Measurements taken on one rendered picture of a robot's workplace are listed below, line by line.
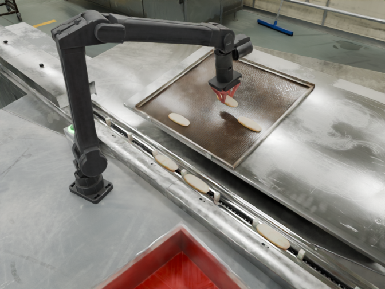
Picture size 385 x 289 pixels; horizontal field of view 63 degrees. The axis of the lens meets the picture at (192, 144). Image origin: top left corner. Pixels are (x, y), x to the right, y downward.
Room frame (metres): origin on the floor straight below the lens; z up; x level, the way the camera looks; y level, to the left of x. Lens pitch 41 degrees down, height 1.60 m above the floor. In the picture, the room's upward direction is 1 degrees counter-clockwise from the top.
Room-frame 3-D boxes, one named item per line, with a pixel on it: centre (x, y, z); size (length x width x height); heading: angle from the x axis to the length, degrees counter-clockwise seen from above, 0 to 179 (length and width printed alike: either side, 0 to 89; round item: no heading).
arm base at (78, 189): (0.69, 0.33, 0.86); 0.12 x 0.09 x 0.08; 59
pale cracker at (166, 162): (0.78, 0.09, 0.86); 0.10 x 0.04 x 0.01; 46
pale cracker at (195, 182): (0.68, -0.01, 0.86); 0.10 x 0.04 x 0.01; 46
